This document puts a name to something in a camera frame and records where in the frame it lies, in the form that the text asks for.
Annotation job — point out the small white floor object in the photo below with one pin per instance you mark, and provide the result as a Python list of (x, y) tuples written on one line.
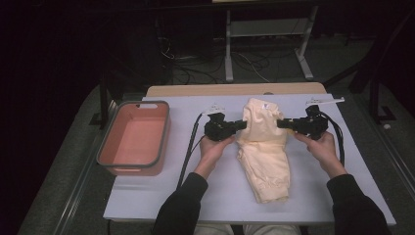
[(387, 126)]

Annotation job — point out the cream baby pants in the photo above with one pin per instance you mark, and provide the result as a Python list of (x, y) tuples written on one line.
[(264, 156)]

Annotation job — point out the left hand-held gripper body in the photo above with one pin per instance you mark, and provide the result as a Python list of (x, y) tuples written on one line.
[(217, 127)]

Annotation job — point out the pink basket with grey rim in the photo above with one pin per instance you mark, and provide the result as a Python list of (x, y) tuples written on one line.
[(137, 140)]

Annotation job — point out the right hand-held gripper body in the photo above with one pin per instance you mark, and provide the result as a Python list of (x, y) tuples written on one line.
[(313, 125)]

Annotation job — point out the person's left hand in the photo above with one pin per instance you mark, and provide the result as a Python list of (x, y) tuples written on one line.
[(212, 153)]

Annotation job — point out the person's right hand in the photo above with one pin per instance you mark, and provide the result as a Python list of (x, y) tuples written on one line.
[(324, 153)]

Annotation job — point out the white metal stand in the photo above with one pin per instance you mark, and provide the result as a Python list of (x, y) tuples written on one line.
[(267, 27)]

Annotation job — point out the black metal stand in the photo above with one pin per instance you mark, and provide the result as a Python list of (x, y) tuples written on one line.
[(375, 81), (104, 98)]

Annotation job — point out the person's left leg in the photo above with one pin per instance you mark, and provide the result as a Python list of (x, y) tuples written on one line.
[(215, 230)]

